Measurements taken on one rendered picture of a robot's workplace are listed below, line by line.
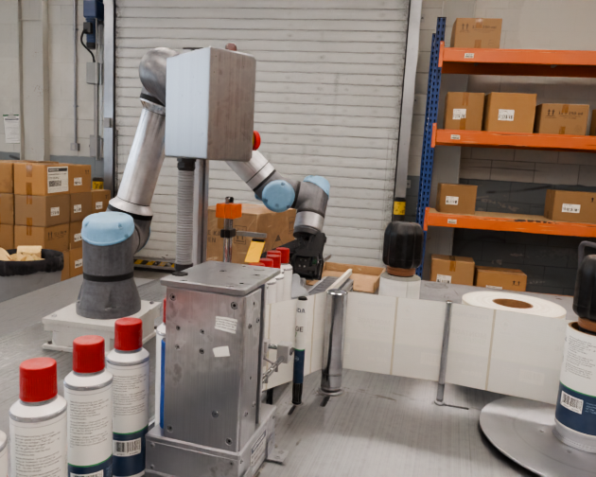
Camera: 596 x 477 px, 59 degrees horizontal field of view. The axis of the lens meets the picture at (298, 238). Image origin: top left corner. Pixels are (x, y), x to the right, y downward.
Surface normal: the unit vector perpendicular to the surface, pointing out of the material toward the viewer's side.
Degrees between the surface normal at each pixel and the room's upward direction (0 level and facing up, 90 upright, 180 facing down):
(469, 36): 90
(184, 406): 90
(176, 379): 90
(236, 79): 90
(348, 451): 0
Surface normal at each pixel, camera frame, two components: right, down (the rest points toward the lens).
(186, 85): -0.78, 0.05
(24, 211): -0.13, 0.14
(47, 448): 0.64, 0.14
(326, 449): 0.06, -0.99
